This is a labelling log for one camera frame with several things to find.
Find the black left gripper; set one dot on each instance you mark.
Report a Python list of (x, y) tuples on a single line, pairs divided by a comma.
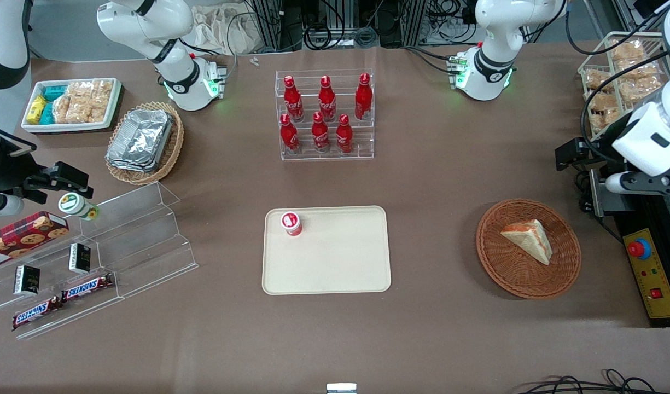
[(598, 146)]

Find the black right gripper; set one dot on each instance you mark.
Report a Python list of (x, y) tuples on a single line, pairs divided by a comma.
[(11, 171)]

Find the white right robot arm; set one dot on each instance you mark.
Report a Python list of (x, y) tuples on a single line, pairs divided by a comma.
[(179, 82)]

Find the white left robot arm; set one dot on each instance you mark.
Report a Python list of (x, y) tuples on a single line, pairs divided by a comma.
[(485, 74)]

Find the white rectangular snack tray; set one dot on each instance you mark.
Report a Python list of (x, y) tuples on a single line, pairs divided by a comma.
[(113, 117)]

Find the triangular wrapped sandwich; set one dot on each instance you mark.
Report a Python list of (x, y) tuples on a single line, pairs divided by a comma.
[(529, 241)]

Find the oval light wicker basket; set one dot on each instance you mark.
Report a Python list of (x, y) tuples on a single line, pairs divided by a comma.
[(173, 148)]

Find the round brown wicker basket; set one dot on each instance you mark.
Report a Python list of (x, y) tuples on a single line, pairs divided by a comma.
[(504, 268)]

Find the beige plastic tray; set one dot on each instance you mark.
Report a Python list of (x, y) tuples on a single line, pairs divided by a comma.
[(334, 257)]

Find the green sunflower yoghurt cup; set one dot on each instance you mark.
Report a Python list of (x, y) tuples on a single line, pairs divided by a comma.
[(75, 204)]

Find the grey metal plate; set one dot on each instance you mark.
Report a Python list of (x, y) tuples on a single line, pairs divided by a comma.
[(600, 197)]

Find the wrapped bread pack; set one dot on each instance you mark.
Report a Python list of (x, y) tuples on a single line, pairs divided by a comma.
[(604, 102), (641, 71), (627, 51), (597, 80), (638, 89)]

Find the red tartan cookie box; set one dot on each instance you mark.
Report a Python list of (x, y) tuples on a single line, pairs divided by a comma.
[(23, 238)]

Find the teal snack packet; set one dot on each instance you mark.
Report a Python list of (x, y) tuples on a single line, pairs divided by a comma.
[(48, 114), (54, 92)]

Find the clear rice cracker pack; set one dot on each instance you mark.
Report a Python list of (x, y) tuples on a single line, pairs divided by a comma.
[(80, 89), (83, 111), (62, 109), (102, 93)]

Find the yellow snack packet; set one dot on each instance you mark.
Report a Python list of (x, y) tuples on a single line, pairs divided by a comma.
[(36, 109)]

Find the small black chocolate box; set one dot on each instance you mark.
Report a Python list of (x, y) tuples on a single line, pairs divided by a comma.
[(80, 258), (26, 280)]

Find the aluminium foil container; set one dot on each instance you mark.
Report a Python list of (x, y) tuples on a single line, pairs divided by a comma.
[(140, 139)]

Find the clear acrylic step display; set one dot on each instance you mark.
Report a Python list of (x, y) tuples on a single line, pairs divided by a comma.
[(143, 246)]

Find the Snickers chocolate bar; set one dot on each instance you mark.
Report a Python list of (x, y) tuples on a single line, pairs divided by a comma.
[(36, 313), (87, 288)]

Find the yellow emergency stop box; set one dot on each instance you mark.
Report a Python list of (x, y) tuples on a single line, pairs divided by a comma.
[(654, 279)]

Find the clear acrylic bottle rack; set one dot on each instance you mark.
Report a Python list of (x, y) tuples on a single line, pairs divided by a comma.
[(362, 148)]

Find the red cola bottle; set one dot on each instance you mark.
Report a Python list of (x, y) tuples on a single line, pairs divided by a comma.
[(363, 98), (327, 101), (320, 134), (344, 135), (289, 135), (293, 101)]

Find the beige cloth bag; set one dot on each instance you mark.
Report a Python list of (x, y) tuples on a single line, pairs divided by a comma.
[(220, 30)]

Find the red lidded yoghurt cup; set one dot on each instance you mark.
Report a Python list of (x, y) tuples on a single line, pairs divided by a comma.
[(291, 223)]

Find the white device edge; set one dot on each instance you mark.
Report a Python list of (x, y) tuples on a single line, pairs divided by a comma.
[(341, 388)]

